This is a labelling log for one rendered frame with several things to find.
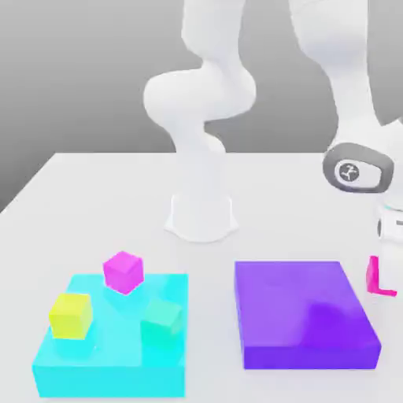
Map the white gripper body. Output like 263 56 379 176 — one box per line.
378 244 403 290

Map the small hot pink cube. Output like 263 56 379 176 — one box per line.
365 255 398 298

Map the small teal cube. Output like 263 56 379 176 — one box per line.
139 298 184 348

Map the small magenta cube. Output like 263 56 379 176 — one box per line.
102 250 145 296

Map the small yellow cube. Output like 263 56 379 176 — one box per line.
48 292 93 341

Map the large purple box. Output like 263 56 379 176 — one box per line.
234 260 383 372

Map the large cyan box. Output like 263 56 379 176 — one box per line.
31 272 190 400

